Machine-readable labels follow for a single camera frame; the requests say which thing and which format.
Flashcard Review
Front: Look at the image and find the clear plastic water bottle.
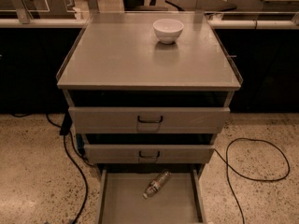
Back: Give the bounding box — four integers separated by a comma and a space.
142, 170, 172, 199

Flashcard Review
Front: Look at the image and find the grey drawer cabinet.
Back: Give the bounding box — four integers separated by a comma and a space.
55, 10, 244, 224

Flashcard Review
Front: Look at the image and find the grey top drawer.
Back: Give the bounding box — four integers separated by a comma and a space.
69, 107, 230, 134

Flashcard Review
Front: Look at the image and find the grey drawer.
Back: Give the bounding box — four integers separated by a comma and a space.
95, 170, 206, 224
84, 145, 214, 164
69, 107, 230, 134

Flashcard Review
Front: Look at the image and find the grey middle drawer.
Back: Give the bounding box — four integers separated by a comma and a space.
84, 145, 214, 164

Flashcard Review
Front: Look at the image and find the grey bottom drawer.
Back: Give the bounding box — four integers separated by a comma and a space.
95, 170, 206, 224

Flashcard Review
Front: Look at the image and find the white ceramic bowl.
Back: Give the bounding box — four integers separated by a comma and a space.
152, 19, 184, 44

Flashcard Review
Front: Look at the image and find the black power adapter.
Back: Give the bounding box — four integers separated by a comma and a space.
60, 112, 72, 135

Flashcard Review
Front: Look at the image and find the black cable on left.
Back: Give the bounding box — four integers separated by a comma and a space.
8, 111, 94, 224

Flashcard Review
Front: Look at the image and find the black cable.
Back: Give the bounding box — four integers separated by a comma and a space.
8, 111, 94, 224
213, 136, 292, 224

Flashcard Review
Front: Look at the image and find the black cable on right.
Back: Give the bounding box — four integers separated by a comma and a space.
213, 136, 292, 224

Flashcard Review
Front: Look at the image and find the white horizontal rail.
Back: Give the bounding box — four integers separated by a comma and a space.
0, 19, 299, 30

